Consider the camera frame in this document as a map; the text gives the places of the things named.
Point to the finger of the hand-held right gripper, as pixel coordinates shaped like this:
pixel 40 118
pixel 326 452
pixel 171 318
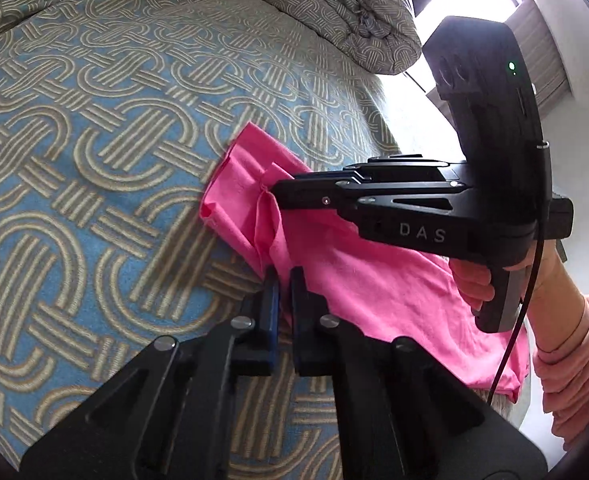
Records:
pixel 314 195
pixel 399 167

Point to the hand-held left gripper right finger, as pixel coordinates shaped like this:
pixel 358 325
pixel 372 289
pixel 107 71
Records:
pixel 302 315

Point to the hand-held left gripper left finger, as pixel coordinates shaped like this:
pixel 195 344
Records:
pixel 272 310

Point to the pink pants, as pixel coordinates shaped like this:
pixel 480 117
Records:
pixel 374 285

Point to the person's right forearm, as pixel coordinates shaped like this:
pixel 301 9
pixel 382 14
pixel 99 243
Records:
pixel 574 375

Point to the person's right hand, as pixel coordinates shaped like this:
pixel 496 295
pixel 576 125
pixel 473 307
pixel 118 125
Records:
pixel 474 285

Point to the beige curtain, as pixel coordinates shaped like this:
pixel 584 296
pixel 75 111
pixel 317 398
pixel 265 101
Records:
pixel 539 55

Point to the dark framed window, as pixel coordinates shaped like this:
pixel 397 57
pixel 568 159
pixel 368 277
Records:
pixel 454 0

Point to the rolled patterned duvet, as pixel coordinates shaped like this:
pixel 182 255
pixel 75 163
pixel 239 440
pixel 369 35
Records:
pixel 324 10

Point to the bed with patterned sheet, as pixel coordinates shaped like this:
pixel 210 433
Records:
pixel 99 110

